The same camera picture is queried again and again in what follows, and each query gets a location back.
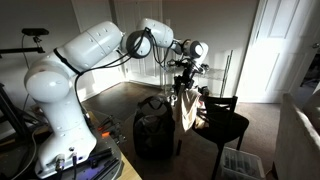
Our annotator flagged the black mesh laundry bag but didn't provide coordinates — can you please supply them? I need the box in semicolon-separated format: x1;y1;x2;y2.
133;95;175;159

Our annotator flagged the grey sofa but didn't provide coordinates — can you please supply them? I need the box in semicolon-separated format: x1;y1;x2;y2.
273;89;320;180

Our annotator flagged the black camera on stand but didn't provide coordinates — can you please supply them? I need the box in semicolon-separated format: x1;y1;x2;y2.
21;28;49;36

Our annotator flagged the clear plastic storage bin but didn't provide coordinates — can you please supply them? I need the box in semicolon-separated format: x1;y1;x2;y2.
220;147;265;180

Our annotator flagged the white panel door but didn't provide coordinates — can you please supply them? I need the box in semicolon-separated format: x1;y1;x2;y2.
115;0;163;86

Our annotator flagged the black wooden chair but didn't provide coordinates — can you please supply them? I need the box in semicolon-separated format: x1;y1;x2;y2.
190;87;249;180

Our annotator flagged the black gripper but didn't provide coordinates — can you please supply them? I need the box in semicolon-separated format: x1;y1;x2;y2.
174;62;195;90

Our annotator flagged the metal wire shoe rack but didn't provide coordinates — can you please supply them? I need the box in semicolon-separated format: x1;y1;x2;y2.
167;51;233;97

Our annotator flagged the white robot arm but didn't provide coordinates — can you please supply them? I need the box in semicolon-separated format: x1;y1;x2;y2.
24;18;209;179

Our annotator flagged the orange handled clamp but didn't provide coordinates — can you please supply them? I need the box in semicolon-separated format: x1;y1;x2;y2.
97;115;127;145

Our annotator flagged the peach t-shirt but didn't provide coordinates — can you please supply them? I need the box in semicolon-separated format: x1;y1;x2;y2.
175;89;205;132

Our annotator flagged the white closet door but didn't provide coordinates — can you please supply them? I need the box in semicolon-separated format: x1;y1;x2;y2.
237;0;320;103

